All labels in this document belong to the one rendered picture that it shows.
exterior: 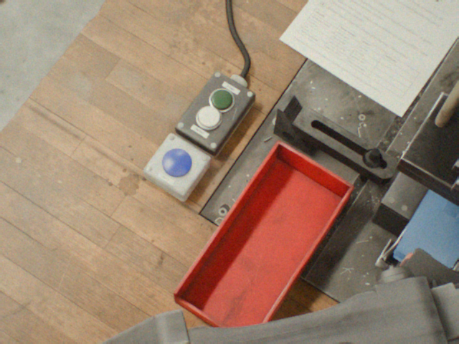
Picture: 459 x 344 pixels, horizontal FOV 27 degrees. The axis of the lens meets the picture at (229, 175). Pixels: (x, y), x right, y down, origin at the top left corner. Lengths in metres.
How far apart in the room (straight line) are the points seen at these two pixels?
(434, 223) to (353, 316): 0.41
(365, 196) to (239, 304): 0.23
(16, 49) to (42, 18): 0.10
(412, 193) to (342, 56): 0.26
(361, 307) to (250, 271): 0.44
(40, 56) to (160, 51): 1.06
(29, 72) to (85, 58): 1.02
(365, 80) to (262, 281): 0.33
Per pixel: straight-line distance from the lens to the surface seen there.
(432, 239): 1.24
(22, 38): 2.47
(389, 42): 1.44
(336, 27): 1.43
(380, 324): 0.87
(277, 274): 1.29
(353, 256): 1.31
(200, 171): 1.30
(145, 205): 1.32
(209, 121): 1.32
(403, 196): 1.26
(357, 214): 1.33
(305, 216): 1.31
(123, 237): 1.31
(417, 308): 0.89
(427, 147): 1.12
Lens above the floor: 2.16
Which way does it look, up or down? 71 degrees down
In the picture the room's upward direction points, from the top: 4 degrees clockwise
